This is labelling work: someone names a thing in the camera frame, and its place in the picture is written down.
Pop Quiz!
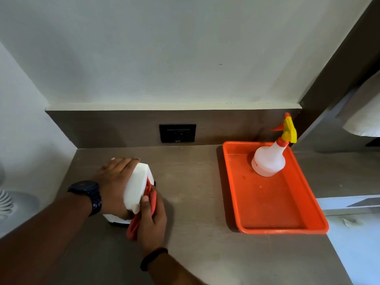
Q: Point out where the person's left hand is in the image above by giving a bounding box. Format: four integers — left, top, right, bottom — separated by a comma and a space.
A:
91, 157, 141, 220

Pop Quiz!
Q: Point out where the person's right hand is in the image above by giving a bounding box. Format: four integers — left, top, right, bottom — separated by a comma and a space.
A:
137, 185, 167, 256

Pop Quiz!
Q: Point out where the orange cleaning cloth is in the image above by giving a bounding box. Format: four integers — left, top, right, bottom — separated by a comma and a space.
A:
126, 179, 157, 241

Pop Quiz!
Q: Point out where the white appliance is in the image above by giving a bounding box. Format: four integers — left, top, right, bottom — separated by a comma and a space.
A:
103, 162, 156, 227

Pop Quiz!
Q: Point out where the person's right forearm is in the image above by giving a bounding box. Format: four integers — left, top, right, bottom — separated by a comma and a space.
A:
147, 253, 205, 285

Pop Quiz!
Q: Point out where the person's left forearm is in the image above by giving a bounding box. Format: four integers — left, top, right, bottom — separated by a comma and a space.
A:
0, 193, 93, 285

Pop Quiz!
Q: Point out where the black wristwatch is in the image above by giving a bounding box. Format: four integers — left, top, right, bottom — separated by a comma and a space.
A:
67, 180, 103, 217

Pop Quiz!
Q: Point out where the black wristband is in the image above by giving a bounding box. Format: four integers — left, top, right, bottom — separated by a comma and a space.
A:
140, 248, 169, 272

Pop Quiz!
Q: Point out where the white fan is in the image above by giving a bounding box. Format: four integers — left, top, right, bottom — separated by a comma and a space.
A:
0, 163, 40, 232

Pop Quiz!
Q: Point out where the orange plastic tray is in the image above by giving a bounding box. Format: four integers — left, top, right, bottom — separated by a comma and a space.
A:
222, 141, 329, 235

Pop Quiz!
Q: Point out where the white spray bottle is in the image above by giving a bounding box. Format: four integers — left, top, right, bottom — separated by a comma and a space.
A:
251, 113, 297, 177

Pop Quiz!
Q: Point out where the white bed sheet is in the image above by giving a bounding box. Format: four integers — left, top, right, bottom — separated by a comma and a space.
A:
315, 195, 380, 285

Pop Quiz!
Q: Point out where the black wall socket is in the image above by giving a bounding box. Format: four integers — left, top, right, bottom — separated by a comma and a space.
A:
159, 124, 197, 143

